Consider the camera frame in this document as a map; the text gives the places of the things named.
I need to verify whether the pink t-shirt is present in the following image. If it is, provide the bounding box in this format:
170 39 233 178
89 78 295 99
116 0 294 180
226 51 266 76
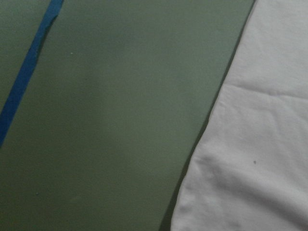
171 0 308 231

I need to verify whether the blue tape line lengthwise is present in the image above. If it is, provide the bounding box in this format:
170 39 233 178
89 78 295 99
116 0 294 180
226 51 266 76
0 0 63 145

